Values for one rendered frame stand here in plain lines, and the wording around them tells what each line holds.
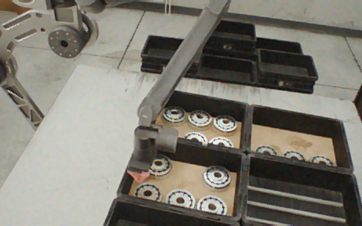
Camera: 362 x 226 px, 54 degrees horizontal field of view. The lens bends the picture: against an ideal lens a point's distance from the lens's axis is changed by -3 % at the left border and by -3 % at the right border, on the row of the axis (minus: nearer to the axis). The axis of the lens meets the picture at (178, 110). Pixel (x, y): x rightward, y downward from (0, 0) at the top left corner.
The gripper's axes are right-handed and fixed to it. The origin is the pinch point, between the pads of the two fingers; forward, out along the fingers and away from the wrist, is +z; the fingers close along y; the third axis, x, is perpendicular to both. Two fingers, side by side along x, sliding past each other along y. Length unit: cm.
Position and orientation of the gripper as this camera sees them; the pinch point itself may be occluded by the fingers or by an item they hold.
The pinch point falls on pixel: (141, 173)
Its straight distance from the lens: 119.4
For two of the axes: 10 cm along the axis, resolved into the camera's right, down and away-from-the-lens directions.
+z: -1.0, 7.2, 6.8
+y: 2.2, -6.5, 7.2
